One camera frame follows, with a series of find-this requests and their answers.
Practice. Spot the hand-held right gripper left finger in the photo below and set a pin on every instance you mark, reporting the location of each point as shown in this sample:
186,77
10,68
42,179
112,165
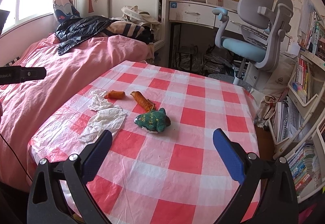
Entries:
97,158

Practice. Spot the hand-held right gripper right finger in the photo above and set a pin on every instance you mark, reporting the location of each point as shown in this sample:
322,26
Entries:
228,156

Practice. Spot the large white tissue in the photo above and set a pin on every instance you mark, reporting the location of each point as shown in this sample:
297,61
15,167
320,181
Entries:
106,119

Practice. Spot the small white tissue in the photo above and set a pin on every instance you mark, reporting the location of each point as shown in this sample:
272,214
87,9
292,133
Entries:
99,102

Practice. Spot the short orange sausage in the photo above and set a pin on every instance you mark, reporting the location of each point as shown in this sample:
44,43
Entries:
115,94

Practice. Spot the green pouch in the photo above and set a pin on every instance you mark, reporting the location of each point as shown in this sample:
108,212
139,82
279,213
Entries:
152,119

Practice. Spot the long orange sausage wrapper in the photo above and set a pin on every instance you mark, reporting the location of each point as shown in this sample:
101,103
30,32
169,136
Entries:
142,100

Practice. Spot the pink duvet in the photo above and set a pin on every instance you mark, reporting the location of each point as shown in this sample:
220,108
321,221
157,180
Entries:
63,69

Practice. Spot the red checkered tablecloth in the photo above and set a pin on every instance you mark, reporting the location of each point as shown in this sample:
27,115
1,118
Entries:
193,117

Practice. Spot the pile of paper booklets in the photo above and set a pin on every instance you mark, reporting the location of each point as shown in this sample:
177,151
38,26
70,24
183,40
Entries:
287,122

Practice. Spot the black puffer jacket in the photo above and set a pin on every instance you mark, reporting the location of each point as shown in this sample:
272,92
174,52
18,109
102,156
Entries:
81,28

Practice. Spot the stack of small books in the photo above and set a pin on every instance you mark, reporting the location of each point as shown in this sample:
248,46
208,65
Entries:
304,168

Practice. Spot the white book rack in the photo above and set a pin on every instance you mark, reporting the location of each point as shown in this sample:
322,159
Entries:
294,114

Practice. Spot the cream printed cloth bag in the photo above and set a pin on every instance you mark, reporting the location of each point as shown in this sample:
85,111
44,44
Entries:
279,76

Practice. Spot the black trimmed storage bag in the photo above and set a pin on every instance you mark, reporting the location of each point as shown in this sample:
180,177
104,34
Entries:
215,60

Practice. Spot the clear plaid storage bag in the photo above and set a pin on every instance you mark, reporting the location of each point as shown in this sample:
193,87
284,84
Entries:
186,58

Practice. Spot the row of thin red books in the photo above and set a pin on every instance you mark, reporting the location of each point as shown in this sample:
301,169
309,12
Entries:
304,79

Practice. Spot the beige striped pillow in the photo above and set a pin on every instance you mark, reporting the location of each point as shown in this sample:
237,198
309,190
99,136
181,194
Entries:
124,28

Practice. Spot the cream canvas tote bag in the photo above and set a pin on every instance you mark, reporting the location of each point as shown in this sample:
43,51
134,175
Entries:
138,17

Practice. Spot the plain white drawer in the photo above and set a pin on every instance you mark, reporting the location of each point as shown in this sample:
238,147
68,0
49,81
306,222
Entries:
228,23

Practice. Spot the white drawer with blue sticker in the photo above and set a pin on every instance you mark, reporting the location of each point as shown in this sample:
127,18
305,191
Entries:
193,14

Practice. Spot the row of tall books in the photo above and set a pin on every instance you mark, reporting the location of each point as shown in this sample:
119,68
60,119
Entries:
311,33

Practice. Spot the grey and blue desk chair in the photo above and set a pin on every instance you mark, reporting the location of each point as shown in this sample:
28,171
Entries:
254,3

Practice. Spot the white desk with hutch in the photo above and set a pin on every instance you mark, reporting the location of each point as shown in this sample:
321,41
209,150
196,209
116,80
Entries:
193,1

